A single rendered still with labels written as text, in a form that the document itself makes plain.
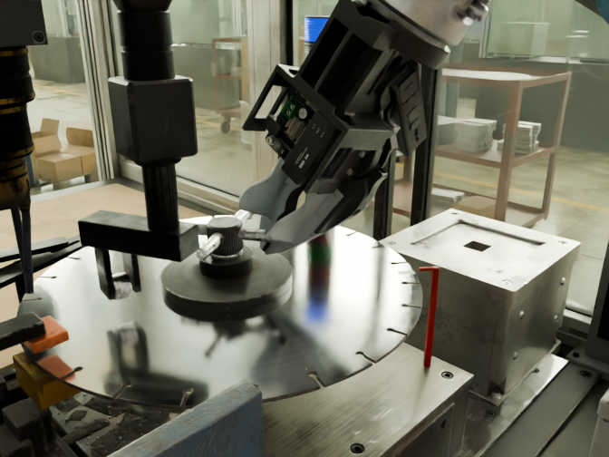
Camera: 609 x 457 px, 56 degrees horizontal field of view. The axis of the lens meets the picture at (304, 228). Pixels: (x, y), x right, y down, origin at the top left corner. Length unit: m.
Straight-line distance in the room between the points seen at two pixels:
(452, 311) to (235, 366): 0.34
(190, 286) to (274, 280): 0.07
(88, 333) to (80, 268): 0.12
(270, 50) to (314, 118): 0.69
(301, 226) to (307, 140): 0.09
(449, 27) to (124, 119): 0.20
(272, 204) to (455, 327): 0.30
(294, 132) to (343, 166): 0.04
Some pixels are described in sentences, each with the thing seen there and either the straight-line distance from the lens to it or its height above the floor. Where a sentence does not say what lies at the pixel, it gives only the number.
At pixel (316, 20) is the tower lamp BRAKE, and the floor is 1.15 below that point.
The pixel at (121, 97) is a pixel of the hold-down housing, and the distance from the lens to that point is 0.37.
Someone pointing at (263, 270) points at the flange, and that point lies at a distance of 0.48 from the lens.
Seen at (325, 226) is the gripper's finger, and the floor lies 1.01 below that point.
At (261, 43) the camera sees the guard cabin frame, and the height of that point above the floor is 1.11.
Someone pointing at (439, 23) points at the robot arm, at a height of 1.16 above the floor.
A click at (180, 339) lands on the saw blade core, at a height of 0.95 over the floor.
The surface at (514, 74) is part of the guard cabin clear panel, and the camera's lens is 0.81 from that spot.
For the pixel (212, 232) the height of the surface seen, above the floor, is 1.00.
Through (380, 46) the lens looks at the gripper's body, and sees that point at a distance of 0.35.
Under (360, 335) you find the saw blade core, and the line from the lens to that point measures 0.42.
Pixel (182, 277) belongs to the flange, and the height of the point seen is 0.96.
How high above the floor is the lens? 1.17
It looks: 21 degrees down
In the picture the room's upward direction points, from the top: straight up
